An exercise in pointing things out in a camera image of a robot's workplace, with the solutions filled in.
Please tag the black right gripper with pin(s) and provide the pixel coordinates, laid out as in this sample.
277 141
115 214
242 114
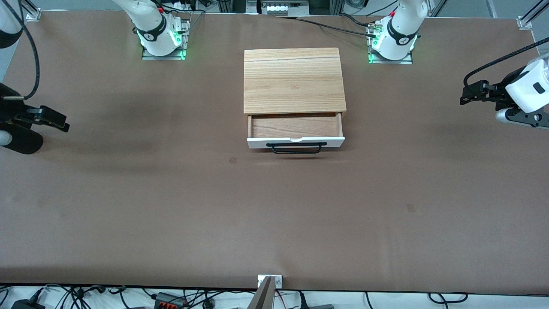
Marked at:
9 115

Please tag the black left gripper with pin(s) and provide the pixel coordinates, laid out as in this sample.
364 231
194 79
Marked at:
499 93

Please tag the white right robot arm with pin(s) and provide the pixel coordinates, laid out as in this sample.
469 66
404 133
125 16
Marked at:
150 21

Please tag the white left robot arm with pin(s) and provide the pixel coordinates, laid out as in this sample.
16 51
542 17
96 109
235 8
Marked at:
399 38

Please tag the wooden drawer cabinet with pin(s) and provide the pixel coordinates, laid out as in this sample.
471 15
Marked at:
294 81

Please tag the black rounded cylinder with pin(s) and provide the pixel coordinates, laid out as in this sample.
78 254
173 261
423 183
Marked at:
21 143

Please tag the brown table cover mat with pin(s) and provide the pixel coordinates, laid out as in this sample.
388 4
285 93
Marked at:
171 214

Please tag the black power adapter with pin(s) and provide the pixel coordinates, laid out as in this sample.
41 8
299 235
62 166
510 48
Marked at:
28 305

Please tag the white power strip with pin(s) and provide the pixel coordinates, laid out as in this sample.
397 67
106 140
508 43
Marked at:
283 7

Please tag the black box red connectors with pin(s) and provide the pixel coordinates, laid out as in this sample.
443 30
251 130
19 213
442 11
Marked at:
169 300

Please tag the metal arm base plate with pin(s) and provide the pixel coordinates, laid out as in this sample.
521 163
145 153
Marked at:
407 61
163 57

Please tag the silver corner bracket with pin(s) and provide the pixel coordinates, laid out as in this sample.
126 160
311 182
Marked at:
524 22
33 15

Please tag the aluminium profile cell frame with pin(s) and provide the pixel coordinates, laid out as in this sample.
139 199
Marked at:
536 10

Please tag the grey camera mount bar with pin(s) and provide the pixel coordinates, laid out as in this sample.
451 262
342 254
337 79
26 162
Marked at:
262 298

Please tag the silver mount bracket plate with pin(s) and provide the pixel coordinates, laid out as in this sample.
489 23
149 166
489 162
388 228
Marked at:
279 281

